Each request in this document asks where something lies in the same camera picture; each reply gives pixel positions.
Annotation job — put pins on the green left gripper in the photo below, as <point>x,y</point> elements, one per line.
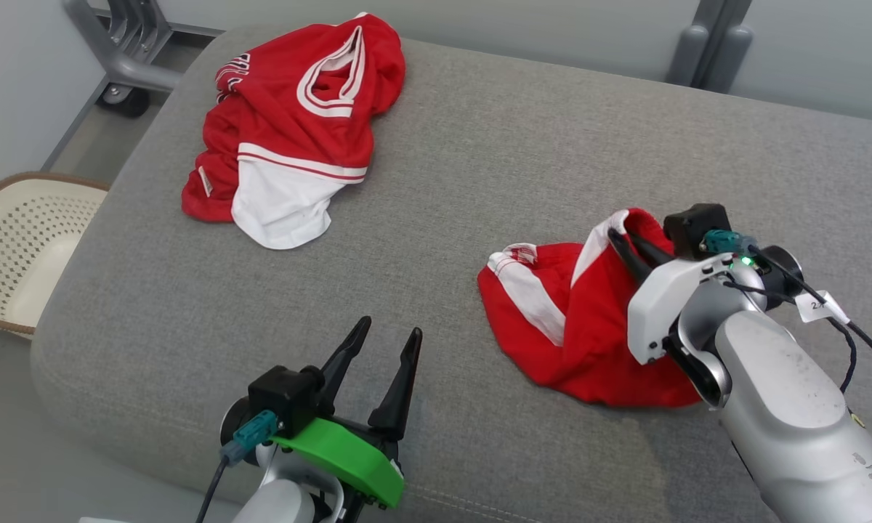
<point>356,457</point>

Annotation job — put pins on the grey partition post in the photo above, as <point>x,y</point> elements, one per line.
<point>737,54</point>
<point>690,51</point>

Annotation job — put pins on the red white-trimmed shorts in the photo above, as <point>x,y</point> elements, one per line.
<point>588,327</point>

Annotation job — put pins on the cream perforated laundry basket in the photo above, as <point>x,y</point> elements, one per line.
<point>22,247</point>

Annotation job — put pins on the white partition panel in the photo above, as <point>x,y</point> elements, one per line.
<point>821,43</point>
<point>516,29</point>

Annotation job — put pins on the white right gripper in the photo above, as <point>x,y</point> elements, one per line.
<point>661,298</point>

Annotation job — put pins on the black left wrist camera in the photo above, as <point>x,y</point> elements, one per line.
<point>283,399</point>

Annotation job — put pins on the grey-white right robot arm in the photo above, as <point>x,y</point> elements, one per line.
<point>785,392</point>

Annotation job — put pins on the red basketball jersey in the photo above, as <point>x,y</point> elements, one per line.
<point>291,131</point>

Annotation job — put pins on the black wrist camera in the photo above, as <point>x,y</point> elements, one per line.
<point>283,399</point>
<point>694,225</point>

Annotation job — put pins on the black caster wheel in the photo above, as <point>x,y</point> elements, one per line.
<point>127,102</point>

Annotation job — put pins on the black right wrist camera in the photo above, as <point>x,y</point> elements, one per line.
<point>694,225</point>

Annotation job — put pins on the grey wheeled metal frame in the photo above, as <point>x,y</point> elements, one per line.
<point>127,65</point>

